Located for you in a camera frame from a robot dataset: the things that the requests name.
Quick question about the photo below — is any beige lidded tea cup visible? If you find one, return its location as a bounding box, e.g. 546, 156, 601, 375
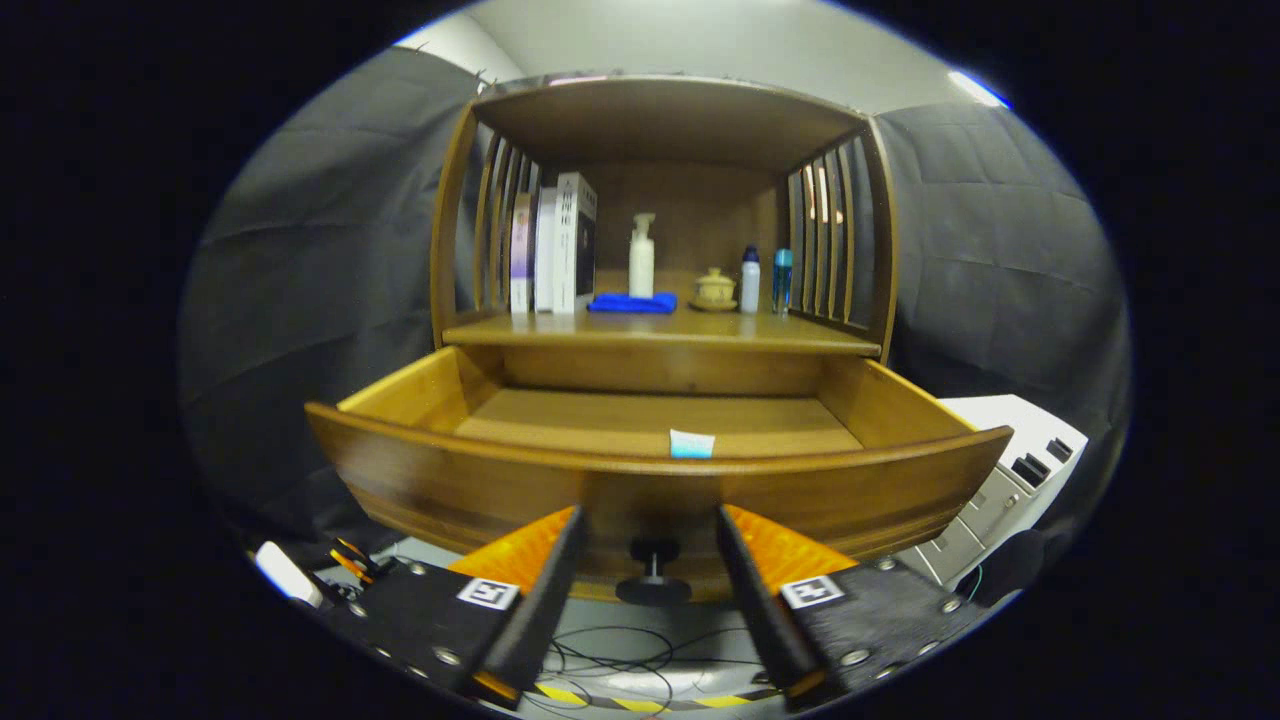
690, 266, 739, 312

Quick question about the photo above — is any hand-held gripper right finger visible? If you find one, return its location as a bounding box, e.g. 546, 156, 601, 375
715, 503, 991, 706

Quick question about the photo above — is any orange black tool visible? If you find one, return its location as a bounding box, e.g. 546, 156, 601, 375
328, 537, 386, 586

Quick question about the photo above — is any strip ceiling light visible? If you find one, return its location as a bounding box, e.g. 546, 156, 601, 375
948, 68, 1011, 111

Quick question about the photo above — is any purple book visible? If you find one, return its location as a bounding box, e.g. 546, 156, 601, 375
509, 192, 537, 315

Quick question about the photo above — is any yellow black floor tape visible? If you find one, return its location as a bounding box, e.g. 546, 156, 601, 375
530, 680, 781, 713

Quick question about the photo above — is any blue folded cloth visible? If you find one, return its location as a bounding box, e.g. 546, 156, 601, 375
587, 291, 679, 315

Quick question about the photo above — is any white drawer unit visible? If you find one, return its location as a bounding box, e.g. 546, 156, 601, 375
895, 394, 1089, 591

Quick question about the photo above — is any black cable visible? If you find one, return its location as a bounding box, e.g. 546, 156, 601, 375
545, 625, 776, 713

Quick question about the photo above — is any white pump bottle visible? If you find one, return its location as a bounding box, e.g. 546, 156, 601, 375
628, 212, 658, 299

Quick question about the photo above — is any thick white book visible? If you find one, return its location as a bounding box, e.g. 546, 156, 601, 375
552, 172, 599, 315

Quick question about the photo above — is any wooden drawer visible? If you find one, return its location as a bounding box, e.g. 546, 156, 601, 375
305, 345, 1014, 606

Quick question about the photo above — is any white plastic device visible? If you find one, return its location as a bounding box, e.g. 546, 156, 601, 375
254, 540, 326, 609

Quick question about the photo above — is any wooden cabinet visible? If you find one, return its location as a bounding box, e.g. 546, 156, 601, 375
430, 75, 899, 401

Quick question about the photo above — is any wooden countertop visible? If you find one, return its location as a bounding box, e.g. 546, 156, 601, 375
442, 295, 883, 358

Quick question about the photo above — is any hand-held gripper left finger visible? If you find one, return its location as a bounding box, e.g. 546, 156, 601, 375
345, 505, 588, 706

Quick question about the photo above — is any thin white book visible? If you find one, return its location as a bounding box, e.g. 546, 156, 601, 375
534, 187, 558, 314

